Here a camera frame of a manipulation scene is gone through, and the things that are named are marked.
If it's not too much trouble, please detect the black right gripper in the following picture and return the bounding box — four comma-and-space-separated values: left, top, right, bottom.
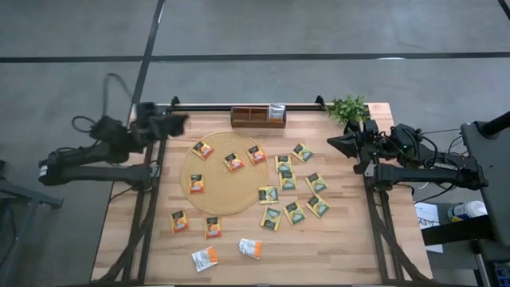
327, 133, 384, 175

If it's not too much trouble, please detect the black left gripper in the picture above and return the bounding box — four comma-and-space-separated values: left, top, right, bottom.
133, 114, 189, 141

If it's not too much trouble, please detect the wooden organizer box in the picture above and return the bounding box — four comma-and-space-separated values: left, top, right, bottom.
229, 105, 288, 129

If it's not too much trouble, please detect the green plant in white pot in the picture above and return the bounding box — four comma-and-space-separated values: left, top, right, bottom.
325, 94, 371, 125

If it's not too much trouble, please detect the round woven placemat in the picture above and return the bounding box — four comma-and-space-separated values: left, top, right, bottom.
178, 132, 271, 217

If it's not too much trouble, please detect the white paper sheet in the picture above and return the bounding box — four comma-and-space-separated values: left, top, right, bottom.
414, 202, 444, 254

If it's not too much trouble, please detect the black flat bar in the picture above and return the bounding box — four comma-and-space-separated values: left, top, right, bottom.
421, 214, 497, 246

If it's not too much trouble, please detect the white blue wipes canister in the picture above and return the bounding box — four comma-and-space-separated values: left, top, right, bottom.
446, 199, 488, 223

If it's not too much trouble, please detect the black cart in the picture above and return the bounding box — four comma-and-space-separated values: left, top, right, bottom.
460, 110, 510, 248

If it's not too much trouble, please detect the grey metal stand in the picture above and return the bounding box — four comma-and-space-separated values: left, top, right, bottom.
0, 159, 65, 287

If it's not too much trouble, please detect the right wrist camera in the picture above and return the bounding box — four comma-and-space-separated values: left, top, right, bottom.
361, 119, 380, 137

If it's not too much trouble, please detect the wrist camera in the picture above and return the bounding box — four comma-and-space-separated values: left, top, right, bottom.
361, 119, 380, 137
135, 101, 159, 117

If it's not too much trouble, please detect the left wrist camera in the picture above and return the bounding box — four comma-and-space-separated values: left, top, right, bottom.
135, 101, 159, 117

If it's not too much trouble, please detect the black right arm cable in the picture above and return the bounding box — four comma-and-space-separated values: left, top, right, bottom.
398, 127, 443, 168

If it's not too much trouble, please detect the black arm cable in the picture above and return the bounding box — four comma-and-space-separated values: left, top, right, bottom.
398, 127, 443, 168
71, 73, 135, 135

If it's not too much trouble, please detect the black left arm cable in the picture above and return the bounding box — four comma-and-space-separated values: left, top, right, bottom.
71, 73, 135, 135

